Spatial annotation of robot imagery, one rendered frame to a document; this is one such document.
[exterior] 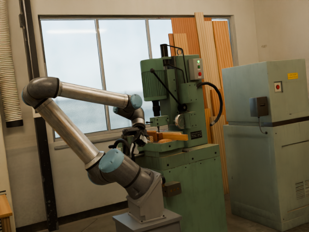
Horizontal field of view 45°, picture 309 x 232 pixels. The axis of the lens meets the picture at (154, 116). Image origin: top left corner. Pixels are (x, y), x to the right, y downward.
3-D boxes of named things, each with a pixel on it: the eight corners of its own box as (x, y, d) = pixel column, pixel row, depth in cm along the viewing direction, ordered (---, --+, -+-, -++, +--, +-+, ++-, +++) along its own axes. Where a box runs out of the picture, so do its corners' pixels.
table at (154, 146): (107, 149, 303) (106, 142, 302) (138, 143, 321) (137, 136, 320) (151, 154, 254) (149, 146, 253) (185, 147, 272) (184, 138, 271)
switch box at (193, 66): (189, 80, 292) (187, 59, 291) (199, 79, 298) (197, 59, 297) (195, 79, 287) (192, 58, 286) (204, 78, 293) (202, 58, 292)
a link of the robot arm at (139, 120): (136, 116, 239) (128, 124, 244) (137, 121, 235) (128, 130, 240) (147, 121, 243) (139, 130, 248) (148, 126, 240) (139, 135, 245)
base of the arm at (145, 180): (158, 172, 211) (146, 162, 208) (140, 201, 205) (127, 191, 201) (144, 171, 228) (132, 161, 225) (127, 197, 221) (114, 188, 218)
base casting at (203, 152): (128, 165, 297) (127, 153, 297) (183, 151, 331) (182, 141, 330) (163, 170, 261) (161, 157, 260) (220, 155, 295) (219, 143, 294)
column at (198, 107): (169, 147, 308) (160, 59, 304) (190, 142, 321) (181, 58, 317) (187, 148, 290) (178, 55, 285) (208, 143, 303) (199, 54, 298)
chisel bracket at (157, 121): (150, 128, 287) (149, 117, 286) (164, 126, 295) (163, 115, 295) (156, 128, 281) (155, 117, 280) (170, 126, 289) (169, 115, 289)
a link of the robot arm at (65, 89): (35, 69, 195) (144, 92, 232) (27, 77, 205) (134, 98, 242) (33, 89, 192) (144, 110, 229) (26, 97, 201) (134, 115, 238)
